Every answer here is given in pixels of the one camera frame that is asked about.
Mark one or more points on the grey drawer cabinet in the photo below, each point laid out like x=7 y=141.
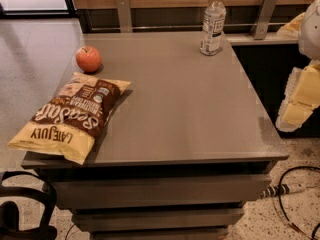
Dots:
x=155 y=202

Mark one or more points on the brown yellow chip bag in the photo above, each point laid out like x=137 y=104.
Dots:
x=69 y=124

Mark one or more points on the left metal bracket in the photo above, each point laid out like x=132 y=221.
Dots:
x=124 y=16

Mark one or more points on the white power strip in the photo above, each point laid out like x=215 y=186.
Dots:
x=283 y=189

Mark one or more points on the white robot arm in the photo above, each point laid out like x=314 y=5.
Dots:
x=306 y=28

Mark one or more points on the right metal bracket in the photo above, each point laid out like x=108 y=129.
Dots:
x=260 y=28

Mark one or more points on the metal bracket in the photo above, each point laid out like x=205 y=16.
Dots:
x=260 y=28
x=124 y=16

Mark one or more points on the clear plastic water bottle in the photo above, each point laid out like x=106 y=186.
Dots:
x=213 y=23

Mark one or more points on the black bag with strap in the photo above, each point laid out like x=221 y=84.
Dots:
x=25 y=211

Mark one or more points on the red apple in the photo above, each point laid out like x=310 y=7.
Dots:
x=88 y=59

